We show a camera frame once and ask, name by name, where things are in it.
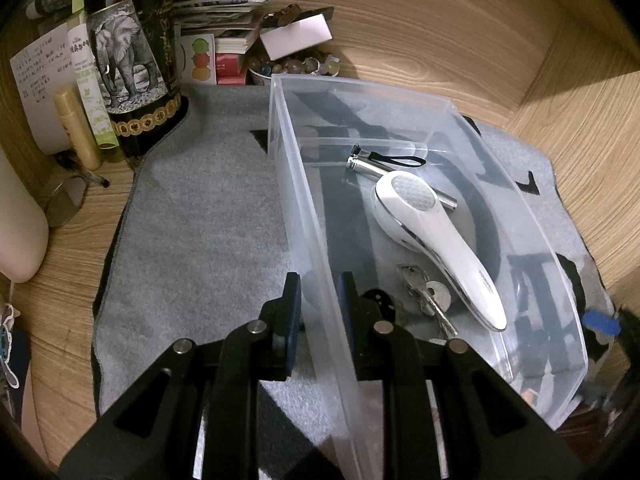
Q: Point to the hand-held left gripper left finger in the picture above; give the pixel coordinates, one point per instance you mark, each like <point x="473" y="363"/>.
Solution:
<point x="292" y="315"/>

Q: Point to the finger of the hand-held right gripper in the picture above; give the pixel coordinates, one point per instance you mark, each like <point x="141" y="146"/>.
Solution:
<point x="602" y="322"/>

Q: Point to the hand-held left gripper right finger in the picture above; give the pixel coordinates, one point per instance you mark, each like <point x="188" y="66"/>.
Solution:
<point x="346" y="310"/>

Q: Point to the key bunch with black fob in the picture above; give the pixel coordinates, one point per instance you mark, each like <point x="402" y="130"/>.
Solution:
<point x="430" y="300"/>

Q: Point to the clear plastic storage box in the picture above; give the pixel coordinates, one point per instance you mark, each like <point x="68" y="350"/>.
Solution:
<point x="310" y="210"/>

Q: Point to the white shower head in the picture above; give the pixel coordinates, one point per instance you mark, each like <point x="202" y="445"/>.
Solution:
<point x="440" y="240"/>

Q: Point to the grey mat with black print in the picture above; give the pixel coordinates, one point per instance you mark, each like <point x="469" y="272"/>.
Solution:
<point x="200" y="240"/>

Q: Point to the bowl of glass beads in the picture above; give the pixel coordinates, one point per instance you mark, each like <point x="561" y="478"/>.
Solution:
<point x="300" y="67"/>

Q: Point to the small round mirror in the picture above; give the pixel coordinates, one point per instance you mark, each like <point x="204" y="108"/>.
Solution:
<point x="65" y="202"/>

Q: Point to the fruit sticker card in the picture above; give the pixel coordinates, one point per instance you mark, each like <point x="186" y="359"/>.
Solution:
<point x="199" y="59"/>

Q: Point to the white blank card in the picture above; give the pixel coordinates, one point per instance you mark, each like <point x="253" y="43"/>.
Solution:
<point x="297" y="35"/>

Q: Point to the dark blue cloth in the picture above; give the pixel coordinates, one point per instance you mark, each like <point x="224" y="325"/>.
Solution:
<point x="12" y="355"/>

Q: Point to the cream lip balm tube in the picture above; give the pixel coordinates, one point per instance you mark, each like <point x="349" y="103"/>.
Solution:
<point x="77" y="130"/>

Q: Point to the green white label tube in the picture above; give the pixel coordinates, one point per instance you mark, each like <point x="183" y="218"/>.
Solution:
<point x="95" y="105"/>

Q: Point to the cream rounded plastic object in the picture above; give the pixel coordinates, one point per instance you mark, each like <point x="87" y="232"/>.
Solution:
<point x="20" y="220"/>

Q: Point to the dark wine bottle elephant label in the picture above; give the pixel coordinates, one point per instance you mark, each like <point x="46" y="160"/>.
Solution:
<point x="130" y="60"/>

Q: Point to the pile of books and papers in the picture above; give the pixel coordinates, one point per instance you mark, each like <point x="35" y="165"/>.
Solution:
<point x="220" y="20"/>

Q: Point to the white handwritten paper note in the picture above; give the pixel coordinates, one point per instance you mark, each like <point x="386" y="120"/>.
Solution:
<point x="40" y="75"/>

